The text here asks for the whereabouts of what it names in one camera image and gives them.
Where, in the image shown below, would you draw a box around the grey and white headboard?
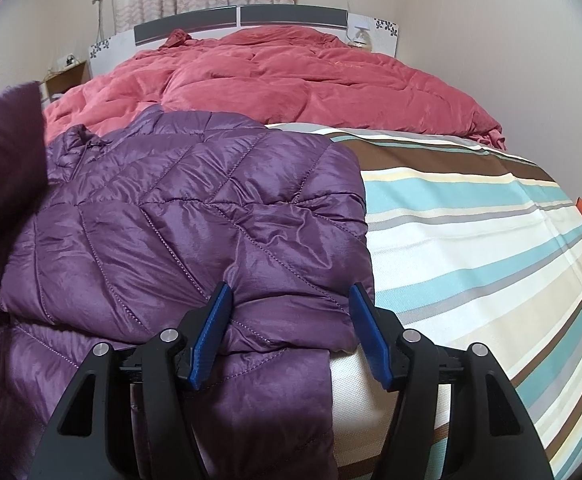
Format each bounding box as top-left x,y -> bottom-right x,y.
88,4 -> 400,66

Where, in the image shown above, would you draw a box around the striped bed sheet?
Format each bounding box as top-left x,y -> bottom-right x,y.
263,122 -> 582,480

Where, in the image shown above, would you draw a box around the white bedside lamp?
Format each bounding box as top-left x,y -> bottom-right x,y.
346,14 -> 373,51

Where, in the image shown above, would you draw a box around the purple quilted down jacket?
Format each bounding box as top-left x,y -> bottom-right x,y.
0,109 -> 376,480

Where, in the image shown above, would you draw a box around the red comforter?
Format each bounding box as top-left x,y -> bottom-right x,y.
43,27 -> 506,151

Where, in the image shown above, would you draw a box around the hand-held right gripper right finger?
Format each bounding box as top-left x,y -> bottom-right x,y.
348,282 -> 554,480

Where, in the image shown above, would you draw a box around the wooden nightstand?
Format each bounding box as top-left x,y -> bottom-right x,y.
40,60 -> 89,106

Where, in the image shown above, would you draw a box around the purple fuzzy cloth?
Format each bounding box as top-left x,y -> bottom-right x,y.
0,81 -> 48,311

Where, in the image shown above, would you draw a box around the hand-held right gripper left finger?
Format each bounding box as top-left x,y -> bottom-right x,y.
33,281 -> 234,480

